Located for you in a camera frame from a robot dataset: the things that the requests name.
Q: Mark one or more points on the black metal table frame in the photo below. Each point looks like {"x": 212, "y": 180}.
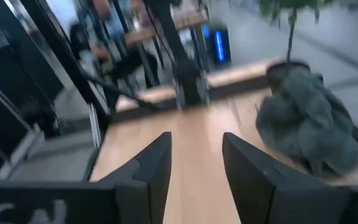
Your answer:
{"x": 244, "y": 85}

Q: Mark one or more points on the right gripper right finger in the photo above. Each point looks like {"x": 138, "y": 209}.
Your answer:
{"x": 253, "y": 193}

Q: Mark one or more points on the green plant in black pot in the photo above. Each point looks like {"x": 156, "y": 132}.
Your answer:
{"x": 278, "y": 74}

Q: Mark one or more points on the dark grey cloth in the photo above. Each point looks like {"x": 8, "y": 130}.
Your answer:
{"x": 275, "y": 124}

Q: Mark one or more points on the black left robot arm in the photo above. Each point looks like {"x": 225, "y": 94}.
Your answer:
{"x": 190, "y": 81}

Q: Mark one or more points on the black computer tower blue light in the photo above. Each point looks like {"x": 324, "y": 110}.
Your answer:
{"x": 219, "y": 43}

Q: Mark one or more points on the green baseball cap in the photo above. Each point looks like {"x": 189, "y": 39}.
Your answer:
{"x": 303, "y": 90}
{"x": 331, "y": 152}

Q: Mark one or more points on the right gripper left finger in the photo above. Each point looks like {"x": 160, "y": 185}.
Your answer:
{"x": 148, "y": 186}

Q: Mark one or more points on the person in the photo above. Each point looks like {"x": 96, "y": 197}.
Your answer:
{"x": 129, "y": 65}

